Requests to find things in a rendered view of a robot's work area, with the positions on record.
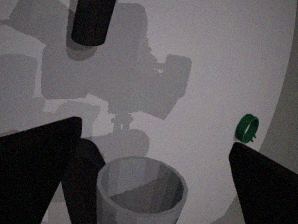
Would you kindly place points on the grey cup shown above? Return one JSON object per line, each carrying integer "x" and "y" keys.
{"x": 139, "y": 190}

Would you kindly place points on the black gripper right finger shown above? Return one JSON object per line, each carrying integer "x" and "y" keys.
{"x": 267, "y": 191}

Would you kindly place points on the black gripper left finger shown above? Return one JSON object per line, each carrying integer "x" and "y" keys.
{"x": 32, "y": 164}

